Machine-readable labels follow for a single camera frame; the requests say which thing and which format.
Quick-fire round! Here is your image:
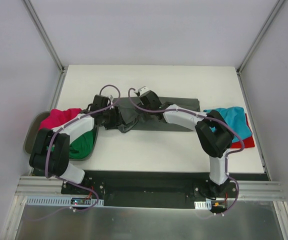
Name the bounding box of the green t-shirt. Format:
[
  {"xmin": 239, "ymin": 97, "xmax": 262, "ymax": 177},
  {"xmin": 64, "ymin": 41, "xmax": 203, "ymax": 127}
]
[{"xmin": 69, "ymin": 129, "xmax": 97, "ymax": 161}]

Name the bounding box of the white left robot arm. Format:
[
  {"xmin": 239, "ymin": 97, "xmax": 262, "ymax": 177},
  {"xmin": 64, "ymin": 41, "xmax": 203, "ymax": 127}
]
[{"xmin": 29, "ymin": 94, "xmax": 117, "ymax": 195}]

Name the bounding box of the left white cable duct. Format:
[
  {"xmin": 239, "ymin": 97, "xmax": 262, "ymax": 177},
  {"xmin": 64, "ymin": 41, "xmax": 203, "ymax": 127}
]
[{"xmin": 26, "ymin": 196, "xmax": 104, "ymax": 208}]

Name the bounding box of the white cable duct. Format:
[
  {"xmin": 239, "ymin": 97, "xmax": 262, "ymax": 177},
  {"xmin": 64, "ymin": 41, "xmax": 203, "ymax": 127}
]
[
  {"xmin": 26, "ymin": 196, "xmax": 104, "ymax": 208},
  {"xmin": 194, "ymin": 201, "xmax": 212, "ymax": 210}
]

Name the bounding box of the teal folded t-shirt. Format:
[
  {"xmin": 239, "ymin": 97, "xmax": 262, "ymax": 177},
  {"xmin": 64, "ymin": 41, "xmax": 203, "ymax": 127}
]
[{"xmin": 215, "ymin": 106, "xmax": 245, "ymax": 130}]

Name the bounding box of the magenta t-shirt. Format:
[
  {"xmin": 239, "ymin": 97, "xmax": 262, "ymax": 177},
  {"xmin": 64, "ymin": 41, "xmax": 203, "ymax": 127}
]
[{"xmin": 39, "ymin": 108, "xmax": 82, "ymax": 130}]

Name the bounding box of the grey t-shirt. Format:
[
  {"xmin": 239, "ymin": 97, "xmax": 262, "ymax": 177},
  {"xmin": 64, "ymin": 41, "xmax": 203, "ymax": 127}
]
[{"xmin": 104, "ymin": 96, "xmax": 201, "ymax": 133}]

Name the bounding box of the aluminium frame post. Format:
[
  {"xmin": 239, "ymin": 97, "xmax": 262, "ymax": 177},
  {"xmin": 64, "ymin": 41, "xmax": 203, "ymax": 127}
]
[
  {"xmin": 21, "ymin": 0, "xmax": 65, "ymax": 73},
  {"xmin": 236, "ymin": 0, "xmax": 287, "ymax": 76}
]

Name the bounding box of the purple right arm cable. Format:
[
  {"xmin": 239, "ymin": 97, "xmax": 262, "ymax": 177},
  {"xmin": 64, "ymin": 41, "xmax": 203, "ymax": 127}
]
[{"xmin": 128, "ymin": 87, "xmax": 245, "ymax": 221}]

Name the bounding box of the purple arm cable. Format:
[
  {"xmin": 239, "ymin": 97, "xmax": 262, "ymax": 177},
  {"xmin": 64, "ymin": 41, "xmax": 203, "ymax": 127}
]
[
  {"xmin": 128, "ymin": 87, "xmax": 245, "ymax": 221},
  {"xmin": 28, "ymin": 84, "xmax": 121, "ymax": 222}
]

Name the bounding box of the right white cable duct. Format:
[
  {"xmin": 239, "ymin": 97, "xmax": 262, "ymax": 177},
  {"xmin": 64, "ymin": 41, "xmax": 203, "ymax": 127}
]
[{"xmin": 194, "ymin": 201, "xmax": 212, "ymax": 210}]

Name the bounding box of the right aluminium frame post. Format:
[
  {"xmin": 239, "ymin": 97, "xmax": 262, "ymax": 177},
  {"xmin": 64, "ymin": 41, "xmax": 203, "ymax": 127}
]
[{"xmin": 236, "ymin": 0, "xmax": 287, "ymax": 76}]

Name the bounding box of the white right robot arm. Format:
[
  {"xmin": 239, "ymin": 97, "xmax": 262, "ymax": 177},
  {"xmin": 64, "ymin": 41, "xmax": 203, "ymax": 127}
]
[{"xmin": 134, "ymin": 86, "xmax": 234, "ymax": 200}]

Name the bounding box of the left aluminium frame post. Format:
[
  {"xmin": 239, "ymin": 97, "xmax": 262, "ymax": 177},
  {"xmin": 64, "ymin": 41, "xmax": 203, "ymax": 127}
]
[{"xmin": 21, "ymin": 0, "xmax": 65, "ymax": 73}]

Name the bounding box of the red folded t-shirt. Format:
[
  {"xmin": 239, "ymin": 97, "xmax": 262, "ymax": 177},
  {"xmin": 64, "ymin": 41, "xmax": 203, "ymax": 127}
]
[{"xmin": 233, "ymin": 113, "xmax": 255, "ymax": 149}]

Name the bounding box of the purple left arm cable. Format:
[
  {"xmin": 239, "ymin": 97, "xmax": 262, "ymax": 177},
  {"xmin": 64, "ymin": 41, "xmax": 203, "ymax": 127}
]
[{"xmin": 28, "ymin": 84, "xmax": 121, "ymax": 222}]

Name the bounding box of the grey plastic bin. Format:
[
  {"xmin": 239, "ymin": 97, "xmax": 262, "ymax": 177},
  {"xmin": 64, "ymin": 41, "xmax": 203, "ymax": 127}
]
[{"xmin": 24, "ymin": 111, "xmax": 99, "ymax": 161}]

